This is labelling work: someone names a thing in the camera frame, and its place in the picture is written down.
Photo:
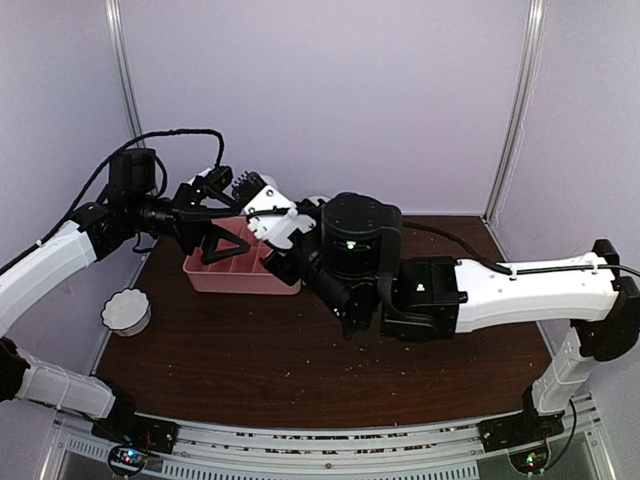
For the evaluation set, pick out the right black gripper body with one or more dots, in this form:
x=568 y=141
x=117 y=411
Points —
x=269 y=264

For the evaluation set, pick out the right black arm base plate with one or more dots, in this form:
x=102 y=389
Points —
x=518 y=429

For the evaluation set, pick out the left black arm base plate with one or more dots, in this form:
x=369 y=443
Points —
x=144 y=433

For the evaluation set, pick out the right round control board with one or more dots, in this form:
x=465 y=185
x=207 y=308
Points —
x=530 y=461

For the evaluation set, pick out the right aluminium frame post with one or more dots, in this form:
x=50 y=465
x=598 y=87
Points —
x=524 y=89

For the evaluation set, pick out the white fluted bowl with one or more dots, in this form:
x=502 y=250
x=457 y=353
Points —
x=127 y=313

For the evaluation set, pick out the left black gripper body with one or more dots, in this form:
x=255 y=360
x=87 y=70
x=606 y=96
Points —
x=187 y=231

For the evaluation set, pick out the left round control board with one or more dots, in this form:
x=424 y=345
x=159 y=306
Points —
x=125 y=460

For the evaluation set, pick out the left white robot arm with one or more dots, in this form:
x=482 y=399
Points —
x=129 y=205

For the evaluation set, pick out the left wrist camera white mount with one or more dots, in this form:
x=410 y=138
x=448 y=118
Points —
x=213 y=178

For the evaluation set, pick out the round control board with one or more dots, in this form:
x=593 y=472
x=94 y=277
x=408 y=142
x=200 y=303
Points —
x=125 y=460
x=530 y=461

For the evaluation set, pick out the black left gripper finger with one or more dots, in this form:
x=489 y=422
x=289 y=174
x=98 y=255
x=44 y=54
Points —
x=191 y=210
x=219 y=245

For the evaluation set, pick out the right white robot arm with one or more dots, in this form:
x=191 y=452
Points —
x=348 y=252

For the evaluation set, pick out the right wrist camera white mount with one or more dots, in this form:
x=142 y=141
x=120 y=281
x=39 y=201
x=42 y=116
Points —
x=271 y=216

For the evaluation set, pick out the aluminium front rail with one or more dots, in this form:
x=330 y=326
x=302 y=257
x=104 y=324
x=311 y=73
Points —
x=441 y=450

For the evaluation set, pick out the pink divided organizer tray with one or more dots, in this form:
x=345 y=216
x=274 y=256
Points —
x=241 y=274

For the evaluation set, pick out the left aluminium frame post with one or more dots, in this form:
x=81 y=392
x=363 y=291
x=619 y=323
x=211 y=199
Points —
x=116 y=32

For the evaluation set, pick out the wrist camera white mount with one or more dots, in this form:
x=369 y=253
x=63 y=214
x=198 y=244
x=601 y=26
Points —
x=213 y=178
x=271 y=216

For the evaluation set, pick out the aluminium frame post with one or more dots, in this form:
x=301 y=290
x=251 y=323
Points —
x=524 y=89
x=116 y=32

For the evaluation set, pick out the black and white bowl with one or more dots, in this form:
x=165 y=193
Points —
x=317 y=200

